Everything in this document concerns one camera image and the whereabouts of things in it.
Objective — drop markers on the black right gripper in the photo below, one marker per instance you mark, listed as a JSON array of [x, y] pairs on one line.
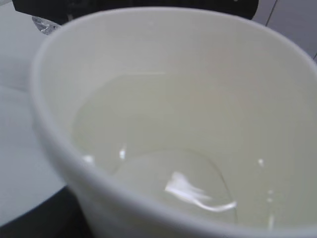
[[61, 11]]

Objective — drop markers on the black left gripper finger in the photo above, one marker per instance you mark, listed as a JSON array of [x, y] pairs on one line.
[[58, 217]]

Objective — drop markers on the white paper cup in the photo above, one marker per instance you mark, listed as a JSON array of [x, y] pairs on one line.
[[172, 122]]

